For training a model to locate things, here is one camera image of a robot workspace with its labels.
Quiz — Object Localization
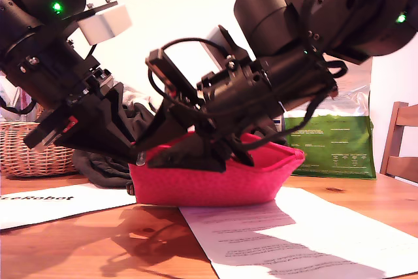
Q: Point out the silver green Canagan bag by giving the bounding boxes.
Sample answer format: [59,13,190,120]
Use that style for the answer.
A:
[282,58,377,180]

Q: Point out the white printed letter sheet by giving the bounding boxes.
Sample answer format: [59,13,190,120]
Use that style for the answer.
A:
[178,187,418,279]

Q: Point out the wicker basket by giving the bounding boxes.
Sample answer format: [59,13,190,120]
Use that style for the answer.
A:
[0,120,78,178]

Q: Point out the clear plastic packets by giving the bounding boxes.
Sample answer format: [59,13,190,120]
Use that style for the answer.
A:
[0,76,40,120]

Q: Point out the wooden chair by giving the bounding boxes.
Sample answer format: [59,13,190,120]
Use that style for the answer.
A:
[378,101,418,185]

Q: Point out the red zip pouch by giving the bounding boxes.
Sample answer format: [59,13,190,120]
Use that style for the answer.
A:
[125,131,306,208]

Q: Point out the camera thin black cable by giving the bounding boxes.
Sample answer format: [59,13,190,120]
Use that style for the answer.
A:
[85,42,99,61]
[146,37,229,120]

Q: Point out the white LeRobot paper sheet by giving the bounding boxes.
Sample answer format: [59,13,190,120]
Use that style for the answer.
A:
[0,183,138,231]

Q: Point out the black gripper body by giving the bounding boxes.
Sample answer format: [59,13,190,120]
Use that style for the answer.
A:
[0,39,124,153]
[145,48,283,165]

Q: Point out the gripper pale camera box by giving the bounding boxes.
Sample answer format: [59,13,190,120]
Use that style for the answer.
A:
[195,25,252,74]
[65,0,133,46]

